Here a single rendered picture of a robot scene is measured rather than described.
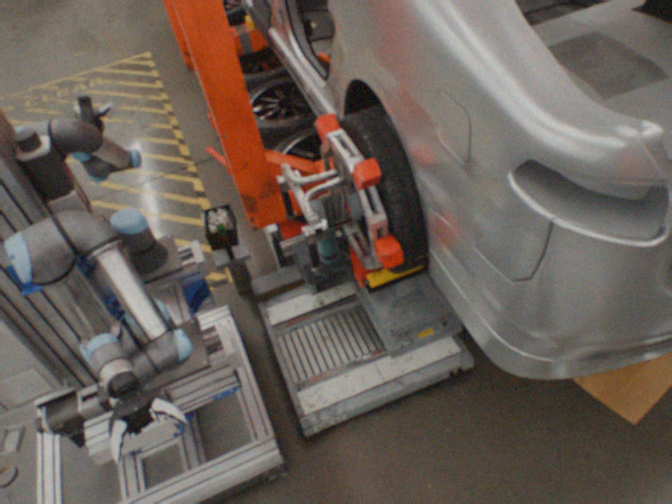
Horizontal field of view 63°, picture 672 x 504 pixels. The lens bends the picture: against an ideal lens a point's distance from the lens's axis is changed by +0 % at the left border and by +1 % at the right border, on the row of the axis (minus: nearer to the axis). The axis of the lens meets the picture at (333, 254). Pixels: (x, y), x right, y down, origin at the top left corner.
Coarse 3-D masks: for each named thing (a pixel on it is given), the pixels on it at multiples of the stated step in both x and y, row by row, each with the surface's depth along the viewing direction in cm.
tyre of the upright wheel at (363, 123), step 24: (360, 120) 200; (384, 120) 197; (360, 144) 200; (384, 144) 191; (384, 168) 188; (408, 168) 189; (384, 192) 192; (408, 192) 189; (408, 216) 190; (408, 240) 195; (408, 264) 206
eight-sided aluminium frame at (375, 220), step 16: (336, 144) 202; (352, 144) 200; (352, 160) 193; (336, 176) 240; (352, 176) 193; (368, 192) 196; (368, 208) 192; (352, 224) 243; (368, 224) 194; (384, 224) 194; (352, 240) 237; (368, 256) 229
